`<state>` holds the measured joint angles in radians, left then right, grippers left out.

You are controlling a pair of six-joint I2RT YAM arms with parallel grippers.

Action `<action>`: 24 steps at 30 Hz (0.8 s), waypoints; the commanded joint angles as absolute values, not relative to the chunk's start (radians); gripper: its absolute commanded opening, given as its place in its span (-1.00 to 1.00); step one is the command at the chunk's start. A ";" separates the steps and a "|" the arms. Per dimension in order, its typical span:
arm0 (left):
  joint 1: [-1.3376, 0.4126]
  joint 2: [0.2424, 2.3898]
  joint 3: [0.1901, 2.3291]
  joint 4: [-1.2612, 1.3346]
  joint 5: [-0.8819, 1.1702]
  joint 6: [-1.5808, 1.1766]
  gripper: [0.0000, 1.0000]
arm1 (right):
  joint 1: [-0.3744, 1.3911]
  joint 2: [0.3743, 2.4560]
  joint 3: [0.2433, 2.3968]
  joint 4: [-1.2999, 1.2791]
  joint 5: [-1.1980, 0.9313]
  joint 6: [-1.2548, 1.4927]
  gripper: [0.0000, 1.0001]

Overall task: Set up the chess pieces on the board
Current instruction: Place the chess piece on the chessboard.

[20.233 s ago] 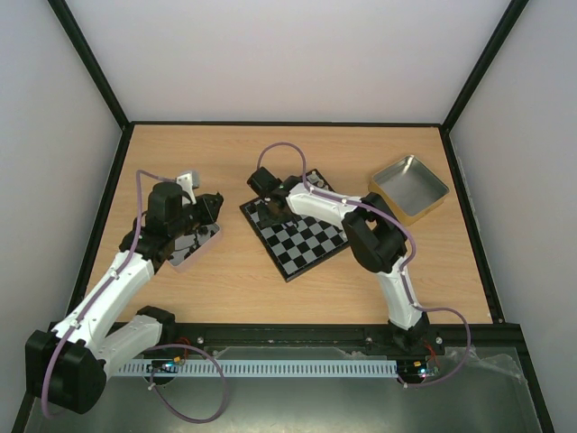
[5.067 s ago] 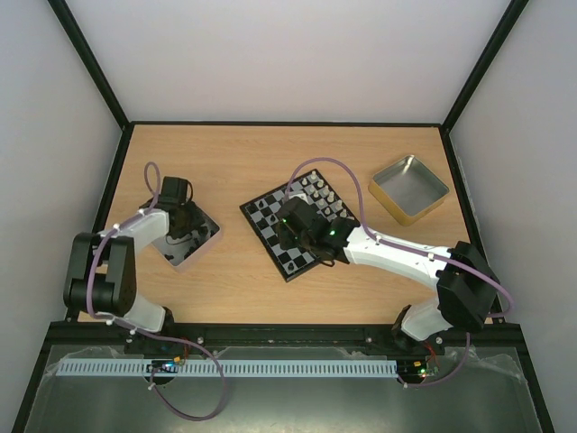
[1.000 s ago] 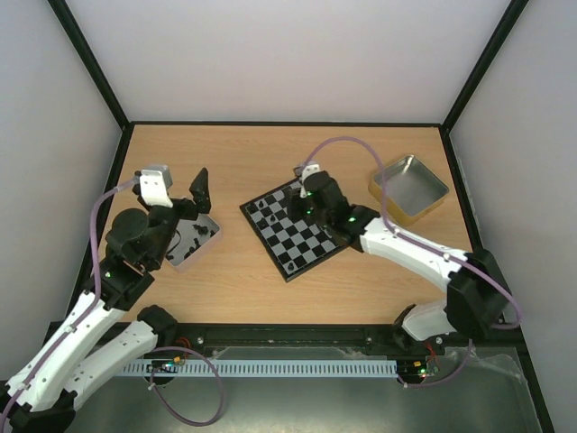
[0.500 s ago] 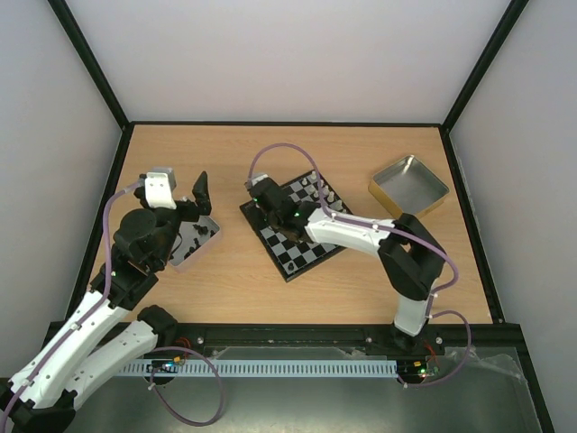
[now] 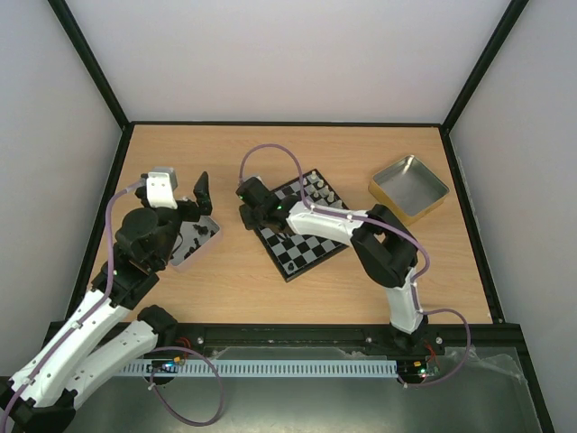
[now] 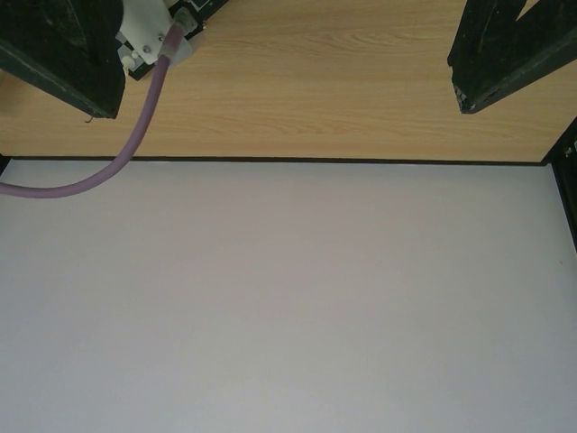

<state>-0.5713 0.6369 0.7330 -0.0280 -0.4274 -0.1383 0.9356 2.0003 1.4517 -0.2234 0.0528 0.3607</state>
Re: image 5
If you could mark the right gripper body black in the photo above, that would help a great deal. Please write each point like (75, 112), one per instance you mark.
(248, 206)

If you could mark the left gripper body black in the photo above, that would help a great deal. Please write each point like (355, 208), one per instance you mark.
(193, 212)

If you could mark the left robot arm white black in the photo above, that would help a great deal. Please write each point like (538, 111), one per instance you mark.
(142, 224)

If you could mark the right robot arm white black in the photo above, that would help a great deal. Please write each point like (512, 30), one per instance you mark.
(385, 248)

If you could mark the pink tin with black pieces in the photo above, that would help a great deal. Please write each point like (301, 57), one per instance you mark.
(176, 260)

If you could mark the black grey chess board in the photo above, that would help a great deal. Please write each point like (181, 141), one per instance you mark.
(305, 251)

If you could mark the yellow empty tin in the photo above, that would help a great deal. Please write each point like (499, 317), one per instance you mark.
(409, 189)

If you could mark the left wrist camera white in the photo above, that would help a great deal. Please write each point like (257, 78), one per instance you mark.
(160, 184)

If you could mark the black aluminium frame rail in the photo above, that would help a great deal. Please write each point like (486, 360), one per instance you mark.
(367, 339)

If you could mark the light blue cable duct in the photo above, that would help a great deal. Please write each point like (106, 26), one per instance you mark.
(263, 369)

